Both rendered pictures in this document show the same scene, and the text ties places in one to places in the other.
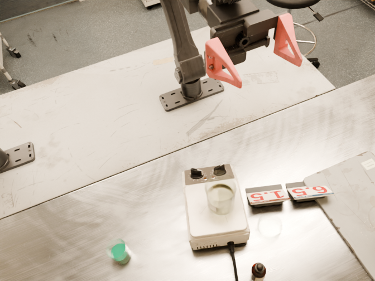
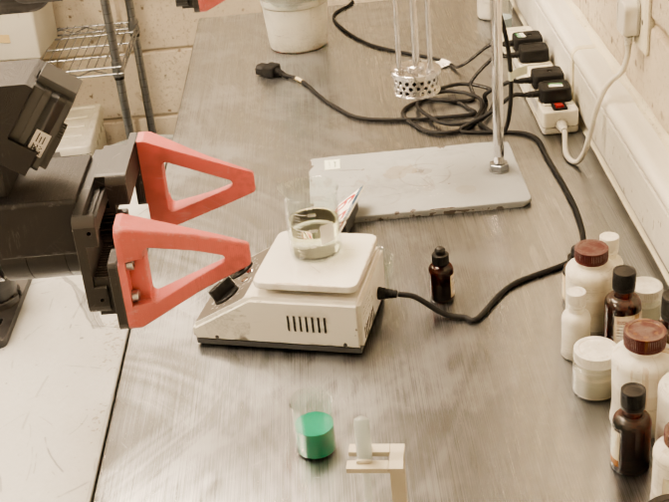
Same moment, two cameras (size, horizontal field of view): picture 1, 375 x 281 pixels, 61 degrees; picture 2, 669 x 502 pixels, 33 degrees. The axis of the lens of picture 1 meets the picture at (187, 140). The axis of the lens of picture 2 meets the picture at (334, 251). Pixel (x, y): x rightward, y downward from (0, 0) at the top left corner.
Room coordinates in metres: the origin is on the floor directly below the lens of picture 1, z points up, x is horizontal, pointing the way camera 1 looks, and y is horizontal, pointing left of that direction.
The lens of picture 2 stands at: (-0.03, 1.05, 1.63)
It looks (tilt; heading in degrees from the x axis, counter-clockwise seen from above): 29 degrees down; 285
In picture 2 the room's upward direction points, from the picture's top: 6 degrees counter-clockwise
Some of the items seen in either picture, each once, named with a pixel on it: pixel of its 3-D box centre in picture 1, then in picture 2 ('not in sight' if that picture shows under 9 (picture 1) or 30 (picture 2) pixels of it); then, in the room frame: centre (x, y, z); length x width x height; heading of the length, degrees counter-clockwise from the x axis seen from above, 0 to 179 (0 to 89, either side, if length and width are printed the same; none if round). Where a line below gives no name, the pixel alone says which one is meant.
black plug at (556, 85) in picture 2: not in sight; (548, 92); (0.06, -0.61, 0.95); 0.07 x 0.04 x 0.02; 14
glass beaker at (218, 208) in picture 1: (220, 194); (311, 221); (0.29, -0.05, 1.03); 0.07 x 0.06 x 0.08; 177
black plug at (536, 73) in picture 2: not in sight; (541, 78); (0.07, -0.67, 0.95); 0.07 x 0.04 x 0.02; 14
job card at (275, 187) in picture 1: (267, 194); not in sight; (0.32, -0.17, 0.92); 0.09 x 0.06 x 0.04; 87
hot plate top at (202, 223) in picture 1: (214, 207); (316, 260); (0.28, -0.03, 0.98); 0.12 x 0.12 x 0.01; 89
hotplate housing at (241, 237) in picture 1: (213, 204); (298, 292); (0.31, -0.03, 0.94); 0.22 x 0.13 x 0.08; 179
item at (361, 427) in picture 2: not in sight; (362, 441); (0.15, 0.35, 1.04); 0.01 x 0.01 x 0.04; 6
